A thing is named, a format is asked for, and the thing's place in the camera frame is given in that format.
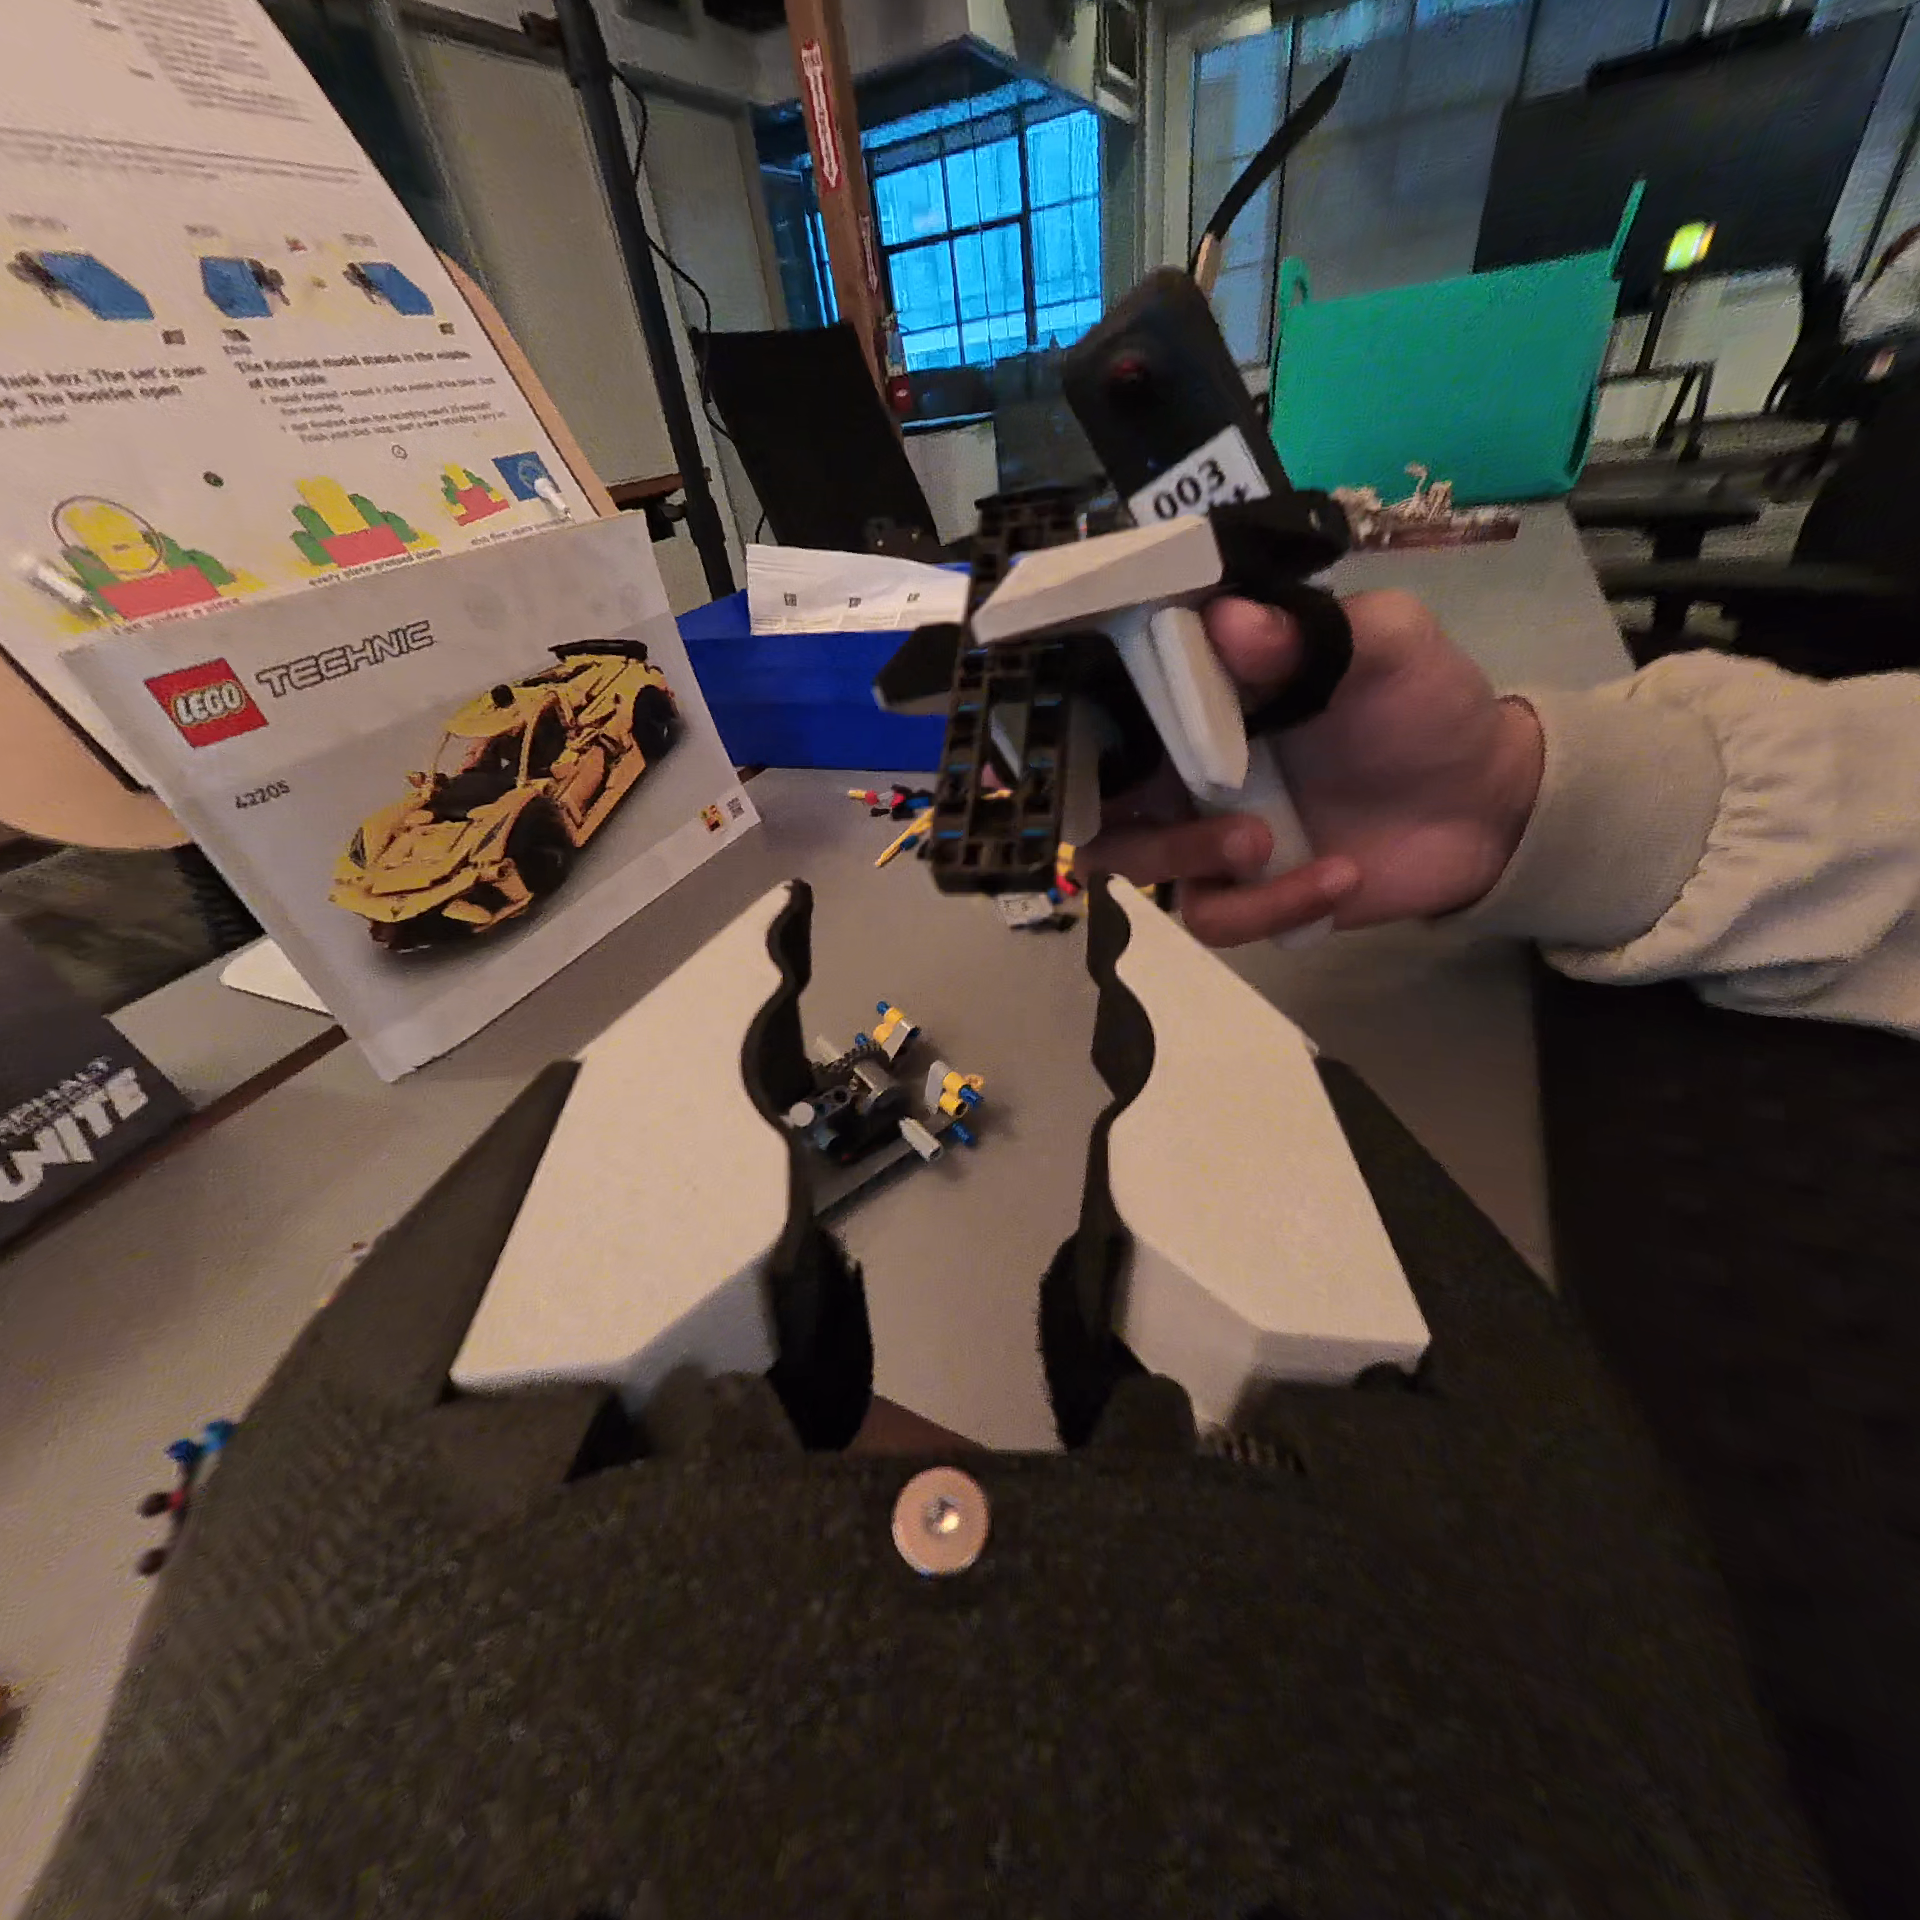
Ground wooden post with red label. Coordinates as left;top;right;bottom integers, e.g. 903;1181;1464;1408
787;0;896;395

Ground black printed box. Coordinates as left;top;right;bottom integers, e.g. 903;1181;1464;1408
0;918;194;1250

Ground yellow car instruction booklet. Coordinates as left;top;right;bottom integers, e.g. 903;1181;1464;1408
59;513;762;1085

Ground pile of loose toy bricks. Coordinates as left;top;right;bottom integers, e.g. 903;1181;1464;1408
848;778;1089;932

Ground black metal pole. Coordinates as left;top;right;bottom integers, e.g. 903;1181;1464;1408
555;0;737;602

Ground black upright panel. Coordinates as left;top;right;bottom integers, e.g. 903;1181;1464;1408
698;322;940;548

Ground green plastic bin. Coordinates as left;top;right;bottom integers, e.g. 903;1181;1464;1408
1272;181;1648;510

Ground person's right hand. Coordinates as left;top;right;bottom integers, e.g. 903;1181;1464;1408
1079;589;1551;950

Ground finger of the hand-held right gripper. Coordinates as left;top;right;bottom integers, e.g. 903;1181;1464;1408
971;517;1228;649
874;614;975;716

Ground white paper sheets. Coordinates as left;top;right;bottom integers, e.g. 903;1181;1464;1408
745;545;975;636

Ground long toy car chassis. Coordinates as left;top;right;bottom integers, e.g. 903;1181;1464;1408
136;1001;987;1578

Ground grey desk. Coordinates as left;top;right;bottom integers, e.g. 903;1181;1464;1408
0;504;1641;1892

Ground blue plastic bin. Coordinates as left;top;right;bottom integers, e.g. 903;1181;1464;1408
674;562;977;774

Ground small brown model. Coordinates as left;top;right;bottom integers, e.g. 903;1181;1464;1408
1333;462;1521;552

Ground blue-lit grid window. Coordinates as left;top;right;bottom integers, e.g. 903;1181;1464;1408
863;105;1106;372

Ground black toy brick frame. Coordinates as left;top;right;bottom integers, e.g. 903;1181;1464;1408
920;484;1121;898

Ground large black screen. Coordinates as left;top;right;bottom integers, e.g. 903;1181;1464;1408
1475;11;1911;281

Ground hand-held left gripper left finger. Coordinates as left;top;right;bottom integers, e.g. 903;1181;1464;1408
450;881;876;1452

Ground dark grey cloth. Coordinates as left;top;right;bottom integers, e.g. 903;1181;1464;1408
0;840;271;1016

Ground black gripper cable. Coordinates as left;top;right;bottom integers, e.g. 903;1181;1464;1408
1196;57;1355;289

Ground person's right forearm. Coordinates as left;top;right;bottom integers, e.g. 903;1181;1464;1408
1476;646;1920;1040

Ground white instruction poster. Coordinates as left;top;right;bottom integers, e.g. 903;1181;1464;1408
0;0;595;664

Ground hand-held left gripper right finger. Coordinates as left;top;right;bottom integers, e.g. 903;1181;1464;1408
1041;873;1432;1452

